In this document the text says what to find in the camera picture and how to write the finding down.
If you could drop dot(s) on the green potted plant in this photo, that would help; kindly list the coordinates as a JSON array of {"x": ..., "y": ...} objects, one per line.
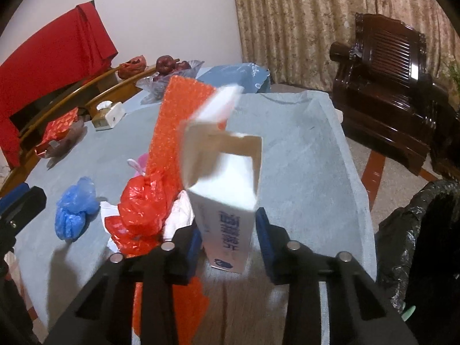
[{"x": 452, "y": 70}]

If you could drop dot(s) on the white carton box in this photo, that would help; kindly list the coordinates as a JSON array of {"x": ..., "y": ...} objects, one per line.
[{"x": 230, "y": 187}]

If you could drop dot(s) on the beige patterned curtain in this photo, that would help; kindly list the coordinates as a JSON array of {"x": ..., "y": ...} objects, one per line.
[{"x": 305, "y": 25}]

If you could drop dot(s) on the dark wooden armchair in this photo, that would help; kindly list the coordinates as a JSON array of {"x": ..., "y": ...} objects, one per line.
[{"x": 388, "y": 90}]

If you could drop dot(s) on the small dark red apple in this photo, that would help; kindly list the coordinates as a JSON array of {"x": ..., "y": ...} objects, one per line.
[{"x": 183, "y": 65}]

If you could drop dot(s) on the small orange-red bag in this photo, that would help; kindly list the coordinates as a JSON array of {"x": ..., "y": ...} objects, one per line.
[{"x": 133, "y": 66}]

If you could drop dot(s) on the blue plastic bag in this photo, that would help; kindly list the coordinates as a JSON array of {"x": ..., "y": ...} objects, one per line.
[{"x": 73, "y": 212}]

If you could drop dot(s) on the curved wooden chair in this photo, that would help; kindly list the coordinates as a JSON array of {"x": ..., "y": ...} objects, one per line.
[
  {"x": 50, "y": 131},
  {"x": 68, "y": 88}
]

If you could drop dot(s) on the white tissue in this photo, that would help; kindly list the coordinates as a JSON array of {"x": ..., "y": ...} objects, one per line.
[
  {"x": 107, "y": 212},
  {"x": 179, "y": 219}
]

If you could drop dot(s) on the blue embroidered cloth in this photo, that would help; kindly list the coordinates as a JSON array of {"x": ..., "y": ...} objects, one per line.
[{"x": 233, "y": 75}]

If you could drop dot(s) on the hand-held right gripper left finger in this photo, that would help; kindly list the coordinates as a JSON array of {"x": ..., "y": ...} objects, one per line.
[{"x": 196, "y": 246}]

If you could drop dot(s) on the red patterned packet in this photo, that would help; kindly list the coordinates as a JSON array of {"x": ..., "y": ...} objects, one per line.
[{"x": 59, "y": 125}]

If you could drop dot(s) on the dark wooden side table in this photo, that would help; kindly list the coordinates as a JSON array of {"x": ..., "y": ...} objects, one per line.
[{"x": 447, "y": 143}]

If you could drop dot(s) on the orange bubble wrap sheet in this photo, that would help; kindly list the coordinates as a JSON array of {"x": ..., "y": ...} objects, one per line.
[{"x": 172, "y": 122}]

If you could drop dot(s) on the pink face mask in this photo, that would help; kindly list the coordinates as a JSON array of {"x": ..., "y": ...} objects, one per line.
[{"x": 142, "y": 161}]

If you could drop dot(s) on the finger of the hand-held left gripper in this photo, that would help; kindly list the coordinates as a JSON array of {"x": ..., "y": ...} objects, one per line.
[{"x": 25, "y": 205}]

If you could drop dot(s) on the beige tissue box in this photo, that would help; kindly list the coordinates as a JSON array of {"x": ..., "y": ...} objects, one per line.
[{"x": 107, "y": 116}]

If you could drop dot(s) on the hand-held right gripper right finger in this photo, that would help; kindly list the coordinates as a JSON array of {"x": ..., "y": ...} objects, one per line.
[{"x": 265, "y": 244}]

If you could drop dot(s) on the large dark red apple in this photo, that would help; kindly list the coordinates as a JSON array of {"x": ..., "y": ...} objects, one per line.
[{"x": 167, "y": 64}]

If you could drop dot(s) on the reddish wooden table leg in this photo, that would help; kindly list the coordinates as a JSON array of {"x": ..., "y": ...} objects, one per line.
[{"x": 373, "y": 179}]

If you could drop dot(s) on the trash bin with black bag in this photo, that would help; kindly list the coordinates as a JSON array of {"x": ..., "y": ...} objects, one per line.
[{"x": 402, "y": 244}]

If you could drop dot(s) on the grey tablecloth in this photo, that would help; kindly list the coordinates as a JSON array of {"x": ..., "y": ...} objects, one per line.
[{"x": 305, "y": 151}]

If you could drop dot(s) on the red cloth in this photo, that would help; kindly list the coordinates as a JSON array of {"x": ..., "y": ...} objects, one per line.
[{"x": 54, "y": 50}]

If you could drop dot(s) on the red plastic bag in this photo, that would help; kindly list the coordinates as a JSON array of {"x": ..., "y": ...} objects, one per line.
[{"x": 140, "y": 205}]

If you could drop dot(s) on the glass fruit bowl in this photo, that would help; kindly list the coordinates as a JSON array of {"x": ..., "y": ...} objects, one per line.
[{"x": 154, "y": 86}]

